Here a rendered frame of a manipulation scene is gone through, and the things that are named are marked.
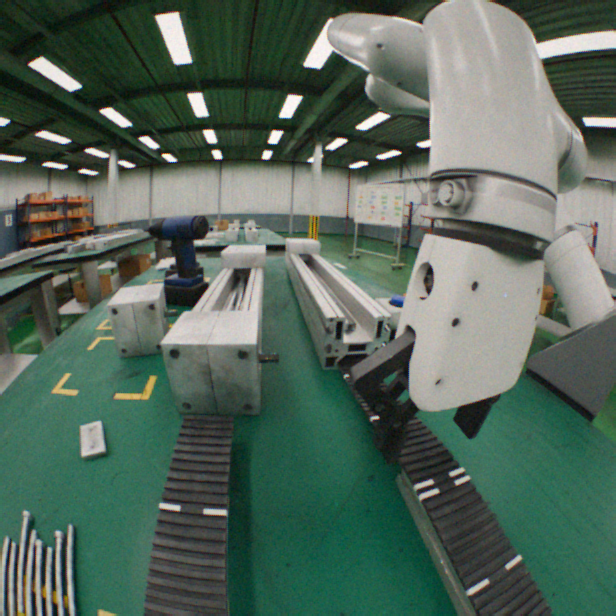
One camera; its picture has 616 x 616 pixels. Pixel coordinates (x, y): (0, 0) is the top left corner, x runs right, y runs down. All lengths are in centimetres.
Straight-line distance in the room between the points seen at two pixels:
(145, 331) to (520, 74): 50
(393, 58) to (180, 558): 42
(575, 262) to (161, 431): 71
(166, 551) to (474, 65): 33
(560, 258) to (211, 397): 64
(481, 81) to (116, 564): 38
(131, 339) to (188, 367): 19
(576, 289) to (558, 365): 15
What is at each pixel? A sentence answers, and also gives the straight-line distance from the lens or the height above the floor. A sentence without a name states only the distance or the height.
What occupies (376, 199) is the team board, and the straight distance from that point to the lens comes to 630.
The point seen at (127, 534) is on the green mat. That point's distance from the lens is 25.
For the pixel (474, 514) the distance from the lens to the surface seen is 23.
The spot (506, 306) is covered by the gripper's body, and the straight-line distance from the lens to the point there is 15.
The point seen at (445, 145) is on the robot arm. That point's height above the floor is 104.
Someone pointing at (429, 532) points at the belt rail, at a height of 79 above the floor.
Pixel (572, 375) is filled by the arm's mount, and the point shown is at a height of 82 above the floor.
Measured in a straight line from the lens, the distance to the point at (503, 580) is 22.
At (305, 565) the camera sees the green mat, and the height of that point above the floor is 78.
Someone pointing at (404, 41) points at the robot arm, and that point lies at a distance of 29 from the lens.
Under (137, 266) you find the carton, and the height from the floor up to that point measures 36.
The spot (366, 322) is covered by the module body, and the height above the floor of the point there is 84.
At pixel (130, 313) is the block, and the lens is 43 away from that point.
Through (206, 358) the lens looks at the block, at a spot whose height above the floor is 86.
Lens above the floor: 99
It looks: 20 degrees down
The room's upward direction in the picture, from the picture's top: 3 degrees clockwise
